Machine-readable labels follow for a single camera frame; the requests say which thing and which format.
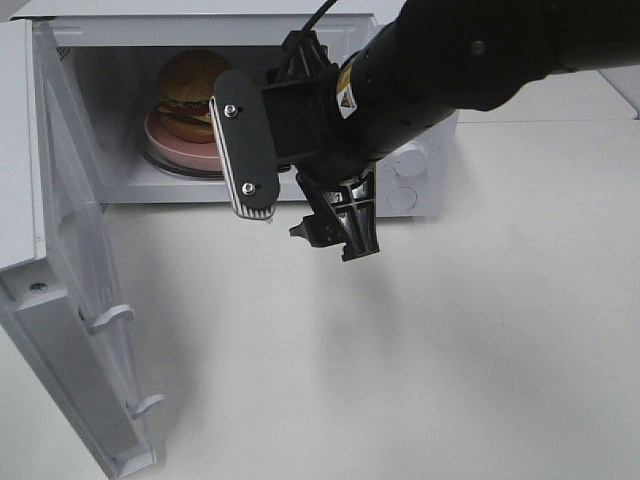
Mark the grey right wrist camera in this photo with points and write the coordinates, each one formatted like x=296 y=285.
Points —
x=245 y=145

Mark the white microwave door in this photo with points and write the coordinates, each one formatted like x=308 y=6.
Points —
x=61 y=302

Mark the glass microwave turntable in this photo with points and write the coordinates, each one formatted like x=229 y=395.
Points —
x=158 y=160

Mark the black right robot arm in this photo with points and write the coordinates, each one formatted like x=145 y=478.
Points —
x=446 y=56

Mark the burger with lettuce and cheese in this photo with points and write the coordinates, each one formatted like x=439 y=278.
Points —
x=185 y=85

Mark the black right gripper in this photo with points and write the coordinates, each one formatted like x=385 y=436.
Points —
x=331 y=123

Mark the pink round plate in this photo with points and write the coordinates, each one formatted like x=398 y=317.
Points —
x=197 y=156

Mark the round white door release button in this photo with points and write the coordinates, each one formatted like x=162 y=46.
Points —
x=402 y=199

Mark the white microwave knob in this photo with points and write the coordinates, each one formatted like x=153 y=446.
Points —
x=410 y=160

